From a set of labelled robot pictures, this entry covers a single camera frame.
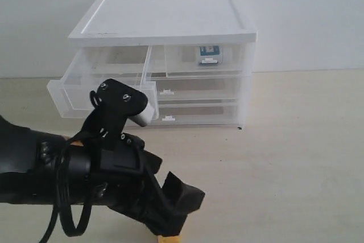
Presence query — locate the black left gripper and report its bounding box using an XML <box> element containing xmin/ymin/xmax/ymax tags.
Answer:
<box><xmin>88</xmin><ymin>134</ymin><xmax>205</xmax><ymax>237</ymax></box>

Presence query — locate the yellow sponge wedge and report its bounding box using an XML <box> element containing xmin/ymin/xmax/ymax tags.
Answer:
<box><xmin>157</xmin><ymin>235</ymin><xmax>181</xmax><ymax>243</ymax></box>

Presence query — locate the white bottle with teal label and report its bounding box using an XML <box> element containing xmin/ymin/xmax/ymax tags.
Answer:
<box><xmin>195</xmin><ymin>45</ymin><xmax>224</xmax><ymax>67</ymax></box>

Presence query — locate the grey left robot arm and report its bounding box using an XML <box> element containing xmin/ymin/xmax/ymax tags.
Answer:
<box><xmin>1</xmin><ymin>120</ymin><xmax>205</xmax><ymax>242</ymax></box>

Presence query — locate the clear bottom wide drawer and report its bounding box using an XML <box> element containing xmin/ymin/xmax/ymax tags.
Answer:
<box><xmin>149</xmin><ymin>103</ymin><xmax>242</xmax><ymax>126</ymax></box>

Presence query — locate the clear wide drawer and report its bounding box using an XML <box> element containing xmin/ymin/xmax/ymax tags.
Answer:
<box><xmin>156</xmin><ymin>77</ymin><xmax>249</xmax><ymax>101</ymax></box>
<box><xmin>149</xmin><ymin>103</ymin><xmax>242</xmax><ymax>126</ymax></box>

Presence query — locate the clear middle wide drawer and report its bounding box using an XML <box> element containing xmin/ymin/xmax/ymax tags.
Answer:
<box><xmin>156</xmin><ymin>77</ymin><xmax>249</xmax><ymax>101</ymax></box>

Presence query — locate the white plastic drawer cabinet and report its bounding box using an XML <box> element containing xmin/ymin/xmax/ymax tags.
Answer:
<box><xmin>68</xmin><ymin>0</ymin><xmax>258</xmax><ymax>130</ymax></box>

